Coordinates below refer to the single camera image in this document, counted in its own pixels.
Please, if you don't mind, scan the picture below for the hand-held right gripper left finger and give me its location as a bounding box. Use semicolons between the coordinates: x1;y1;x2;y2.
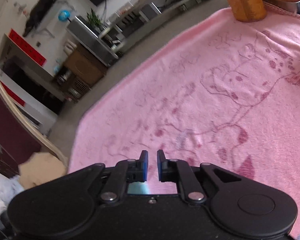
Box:
65;150;149;204

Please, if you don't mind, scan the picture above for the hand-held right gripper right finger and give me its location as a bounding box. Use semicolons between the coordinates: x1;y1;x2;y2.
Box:
157;149;242;204

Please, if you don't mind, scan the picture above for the teal t-shirt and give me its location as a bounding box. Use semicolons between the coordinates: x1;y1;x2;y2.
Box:
127;182;153;195

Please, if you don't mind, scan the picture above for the pink printed blanket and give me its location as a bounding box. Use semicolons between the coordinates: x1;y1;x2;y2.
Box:
67;6;300;239

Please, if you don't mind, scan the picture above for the beige garment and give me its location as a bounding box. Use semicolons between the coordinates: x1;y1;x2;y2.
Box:
18;152;68;189

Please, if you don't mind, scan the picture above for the wooden cabinet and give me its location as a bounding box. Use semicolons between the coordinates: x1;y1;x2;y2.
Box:
51;44;108;103

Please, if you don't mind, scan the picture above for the light blue garment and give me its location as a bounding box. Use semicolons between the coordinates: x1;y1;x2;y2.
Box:
9;176;25;193

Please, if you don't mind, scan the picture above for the grey tower speaker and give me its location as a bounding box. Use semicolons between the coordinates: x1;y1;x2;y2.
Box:
66;16;119;67

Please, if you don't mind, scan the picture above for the maroon banquet chair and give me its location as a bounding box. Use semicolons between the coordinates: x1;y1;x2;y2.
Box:
0;67;69;178

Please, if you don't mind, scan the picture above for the red vertical couplet banner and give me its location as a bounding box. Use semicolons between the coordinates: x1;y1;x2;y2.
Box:
1;82;26;107
9;29;47;67

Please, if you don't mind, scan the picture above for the potted bamboo plant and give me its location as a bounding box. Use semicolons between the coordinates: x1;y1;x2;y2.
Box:
86;9;105;32

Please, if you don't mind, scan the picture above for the small grey speaker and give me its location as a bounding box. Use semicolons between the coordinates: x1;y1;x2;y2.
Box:
140;2;163;20

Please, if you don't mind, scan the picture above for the metal television stand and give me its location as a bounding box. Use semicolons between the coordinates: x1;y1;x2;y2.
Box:
100;0;208;53

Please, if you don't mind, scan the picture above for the blue globe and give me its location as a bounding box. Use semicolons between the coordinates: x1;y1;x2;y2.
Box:
58;10;72;22

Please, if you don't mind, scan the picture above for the orange juice bottle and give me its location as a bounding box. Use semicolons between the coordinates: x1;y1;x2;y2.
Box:
219;0;267;22

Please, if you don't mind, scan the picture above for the dark brown plush animal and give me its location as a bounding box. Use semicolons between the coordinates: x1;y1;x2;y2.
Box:
22;0;60;37

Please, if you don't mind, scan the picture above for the metal fruit tray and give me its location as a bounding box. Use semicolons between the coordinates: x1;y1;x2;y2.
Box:
261;0;300;14

